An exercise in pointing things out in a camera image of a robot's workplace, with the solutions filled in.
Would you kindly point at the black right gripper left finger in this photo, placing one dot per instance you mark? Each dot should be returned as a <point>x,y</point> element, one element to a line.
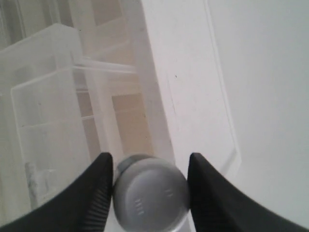
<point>82,207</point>

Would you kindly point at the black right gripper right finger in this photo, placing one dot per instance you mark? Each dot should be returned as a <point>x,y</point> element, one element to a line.
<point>218,206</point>

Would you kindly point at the white bottle teal label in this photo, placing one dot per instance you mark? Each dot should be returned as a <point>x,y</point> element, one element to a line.
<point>150,195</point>

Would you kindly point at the clear plastic storage bin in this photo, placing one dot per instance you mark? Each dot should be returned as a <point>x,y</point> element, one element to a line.
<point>56,115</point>

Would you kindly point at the white plastic drawer cabinet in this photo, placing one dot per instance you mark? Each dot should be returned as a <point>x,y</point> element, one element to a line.
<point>153,82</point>

